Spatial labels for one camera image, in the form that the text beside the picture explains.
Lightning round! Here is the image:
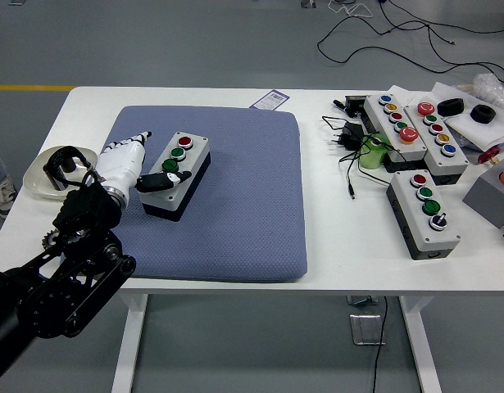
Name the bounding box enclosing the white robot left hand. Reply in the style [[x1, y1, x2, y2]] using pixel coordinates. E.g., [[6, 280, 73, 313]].
[[96, 130, 193, 201]]

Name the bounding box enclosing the grey button box dark base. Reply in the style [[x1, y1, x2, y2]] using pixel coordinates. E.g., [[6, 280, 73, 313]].
[[137, 131, 211, 223]]

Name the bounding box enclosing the five-button box blue end button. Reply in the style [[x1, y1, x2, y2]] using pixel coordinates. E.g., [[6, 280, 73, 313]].
[[363, 94, 429, 173]]

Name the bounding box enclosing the five-button box red mushroom end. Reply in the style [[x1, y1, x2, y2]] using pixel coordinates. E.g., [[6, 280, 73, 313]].
[[403, 100, 470, 186]]

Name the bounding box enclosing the white shallow dish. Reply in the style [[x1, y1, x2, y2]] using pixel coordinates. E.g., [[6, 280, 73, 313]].
[[23, 146, 100, 201]]

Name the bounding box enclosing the metal gear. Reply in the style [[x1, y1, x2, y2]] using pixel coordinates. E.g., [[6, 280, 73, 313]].
[[41, 228, 61, 251]]

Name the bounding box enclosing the person's shoe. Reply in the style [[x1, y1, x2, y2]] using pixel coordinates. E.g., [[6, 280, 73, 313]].
[[0, 174, 18, 219]]

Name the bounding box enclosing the blue-grey padded mat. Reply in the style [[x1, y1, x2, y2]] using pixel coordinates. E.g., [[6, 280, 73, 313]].
[[81, 105, 309, 283]]

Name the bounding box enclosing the purple barcode label card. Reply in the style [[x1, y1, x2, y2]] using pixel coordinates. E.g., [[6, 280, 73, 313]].
[[249, 89, 290, 111]]

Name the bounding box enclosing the white table leg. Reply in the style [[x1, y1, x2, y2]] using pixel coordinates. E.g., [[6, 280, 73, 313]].
[[398, 295, 443, 393], [111, 293, 150, 393]]

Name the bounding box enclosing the black power adapter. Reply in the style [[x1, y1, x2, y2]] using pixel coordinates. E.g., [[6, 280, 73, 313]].
[[328, 121, 366, 151]]

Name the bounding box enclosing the small black device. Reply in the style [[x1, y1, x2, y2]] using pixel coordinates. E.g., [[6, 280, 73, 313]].
[[332, 95, 370, 118]]

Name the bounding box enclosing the light green plastic piece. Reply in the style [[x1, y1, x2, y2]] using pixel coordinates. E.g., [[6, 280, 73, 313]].
[[359, 137, 394, 170]]

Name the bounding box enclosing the metal floor socket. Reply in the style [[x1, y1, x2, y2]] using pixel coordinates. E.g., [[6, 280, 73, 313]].
[[348, 313, 387, 346]]

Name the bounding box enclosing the grey block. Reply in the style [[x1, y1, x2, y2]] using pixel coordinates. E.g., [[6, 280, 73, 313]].
[[462, 157, 504, 230]]

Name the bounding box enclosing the clear bubble wrap bag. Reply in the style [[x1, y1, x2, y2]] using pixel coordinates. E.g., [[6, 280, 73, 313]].
[[456, 73, 504, 110]]

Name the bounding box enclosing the black adapter cord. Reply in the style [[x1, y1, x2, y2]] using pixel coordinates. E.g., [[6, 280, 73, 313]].
[[320, 115, 394, 201]]

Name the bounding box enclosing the white floor cable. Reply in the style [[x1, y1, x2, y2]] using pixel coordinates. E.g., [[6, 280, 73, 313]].
[[328, 0, 374, 18]]

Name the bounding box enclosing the four-button box with switch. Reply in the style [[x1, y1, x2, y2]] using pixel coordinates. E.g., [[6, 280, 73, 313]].
[[385, 169, 461, 261]]

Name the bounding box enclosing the black cable under table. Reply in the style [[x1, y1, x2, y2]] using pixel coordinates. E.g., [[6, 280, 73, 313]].
[[372, 296, 390, 393]]

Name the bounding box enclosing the long black floor cable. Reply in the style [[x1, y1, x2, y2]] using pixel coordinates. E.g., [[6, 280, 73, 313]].
[[316, 11, 504, 85]]

